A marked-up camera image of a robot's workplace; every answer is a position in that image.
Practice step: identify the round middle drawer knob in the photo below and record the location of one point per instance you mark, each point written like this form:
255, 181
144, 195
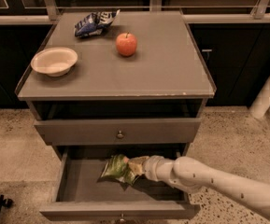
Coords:
121, 220

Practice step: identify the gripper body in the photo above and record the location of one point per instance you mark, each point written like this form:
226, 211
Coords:
150, 167

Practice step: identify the closed top drawer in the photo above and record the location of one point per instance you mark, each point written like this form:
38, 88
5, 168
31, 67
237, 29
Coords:
65, 132

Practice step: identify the open middle drawer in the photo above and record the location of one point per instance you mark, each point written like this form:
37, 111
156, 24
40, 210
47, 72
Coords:
83, 194

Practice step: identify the red apple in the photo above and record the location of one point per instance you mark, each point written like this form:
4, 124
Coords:
126, 44

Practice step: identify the round drawer knob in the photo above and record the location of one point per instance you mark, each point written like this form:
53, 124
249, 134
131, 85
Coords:
121, 220
120, 134

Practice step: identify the grey drawer cabinet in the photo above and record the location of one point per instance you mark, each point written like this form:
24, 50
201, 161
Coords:
166, 77

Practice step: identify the metal railing frame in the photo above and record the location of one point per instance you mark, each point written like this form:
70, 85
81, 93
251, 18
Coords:
153, 3

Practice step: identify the green jalapeno chip bag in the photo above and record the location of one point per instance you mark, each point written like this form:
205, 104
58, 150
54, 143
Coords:
117, 167

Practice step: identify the white paper bowl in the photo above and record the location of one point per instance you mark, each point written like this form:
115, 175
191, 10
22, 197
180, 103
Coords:
54, 62

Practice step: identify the round top drawer knob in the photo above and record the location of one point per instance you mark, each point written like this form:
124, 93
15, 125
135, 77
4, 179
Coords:
120, 134

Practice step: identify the blue chip bag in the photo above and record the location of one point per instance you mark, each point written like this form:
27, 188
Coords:
95, 23

